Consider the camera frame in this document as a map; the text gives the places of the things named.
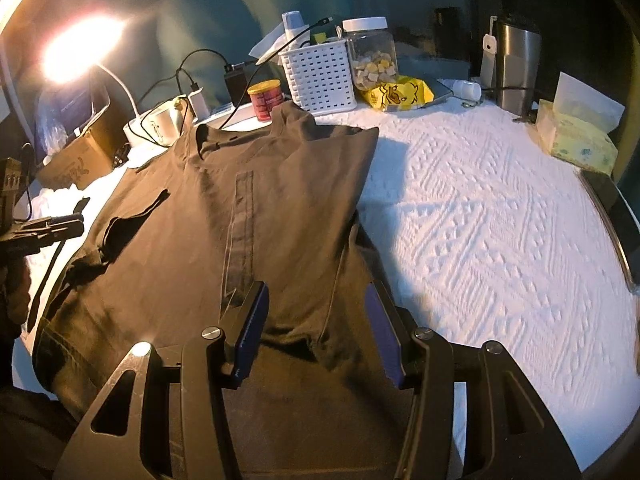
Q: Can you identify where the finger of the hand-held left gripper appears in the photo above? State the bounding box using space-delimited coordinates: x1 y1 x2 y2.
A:
17 212 85 256

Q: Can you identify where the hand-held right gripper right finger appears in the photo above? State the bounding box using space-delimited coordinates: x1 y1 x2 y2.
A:
364 280 583 480

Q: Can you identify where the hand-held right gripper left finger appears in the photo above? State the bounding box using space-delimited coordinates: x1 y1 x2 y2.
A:
52 280 272 480

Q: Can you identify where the brown printed t-shirt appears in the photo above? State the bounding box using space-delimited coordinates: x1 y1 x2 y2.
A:
32 102 418 480

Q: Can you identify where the clear plastic bag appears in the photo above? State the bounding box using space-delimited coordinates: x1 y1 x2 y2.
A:
32 85 76 152

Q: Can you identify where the cardboard box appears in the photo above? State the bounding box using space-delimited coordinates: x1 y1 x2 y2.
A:
37 110 133 191

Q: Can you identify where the white desk lamp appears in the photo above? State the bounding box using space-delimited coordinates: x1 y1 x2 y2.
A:
40 15 182 149

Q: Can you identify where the white textured tablecloth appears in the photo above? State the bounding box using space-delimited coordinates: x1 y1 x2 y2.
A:
10 95 637 480

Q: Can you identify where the cream cartoon mug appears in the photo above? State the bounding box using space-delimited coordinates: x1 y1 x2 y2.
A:
150 99 194 137

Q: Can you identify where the white charger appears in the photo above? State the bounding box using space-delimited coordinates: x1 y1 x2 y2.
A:
189 87 211 119

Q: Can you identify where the pink yellow-lidded jar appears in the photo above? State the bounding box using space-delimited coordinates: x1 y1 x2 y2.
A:
247 80 285 124

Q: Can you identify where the black charger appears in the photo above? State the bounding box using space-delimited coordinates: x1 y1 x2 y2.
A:
223 62 251 106

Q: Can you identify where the yellow snack packet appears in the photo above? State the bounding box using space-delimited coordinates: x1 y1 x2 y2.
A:
359 75 435 112

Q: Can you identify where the dark flat case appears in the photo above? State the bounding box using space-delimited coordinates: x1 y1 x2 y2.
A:
417 79 457 109

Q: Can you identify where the white perforated basket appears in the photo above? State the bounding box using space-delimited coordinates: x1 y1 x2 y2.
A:
277 40 359 114

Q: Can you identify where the small white bottle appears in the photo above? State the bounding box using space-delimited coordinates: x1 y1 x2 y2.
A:
439 79 482 101

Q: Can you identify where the teal curtain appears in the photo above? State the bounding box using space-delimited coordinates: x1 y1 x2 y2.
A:
0 0 501 126

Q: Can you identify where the green tissue pack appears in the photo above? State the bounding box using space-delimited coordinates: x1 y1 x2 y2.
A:
536 72 626 177

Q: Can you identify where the clear jar with white lid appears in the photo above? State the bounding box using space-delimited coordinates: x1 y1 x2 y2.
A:
342 17 400 92

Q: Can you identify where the white crumpled tissue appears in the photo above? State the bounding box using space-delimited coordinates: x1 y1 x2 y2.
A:
249 25 291 62

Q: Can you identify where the white and blue tube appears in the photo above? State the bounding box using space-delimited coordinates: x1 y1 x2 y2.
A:
281 11 307 52

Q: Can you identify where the stainless steel tumbler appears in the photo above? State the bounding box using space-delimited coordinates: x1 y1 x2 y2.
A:
480 14 543 117

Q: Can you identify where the dark door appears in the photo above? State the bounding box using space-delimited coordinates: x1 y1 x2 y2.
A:
435 0 640 126

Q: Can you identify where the looped black charger cable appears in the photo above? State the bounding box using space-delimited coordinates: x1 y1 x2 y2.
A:
175 49 233 96

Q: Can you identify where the long black cable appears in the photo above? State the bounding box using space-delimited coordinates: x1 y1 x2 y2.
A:
219 17 335 130

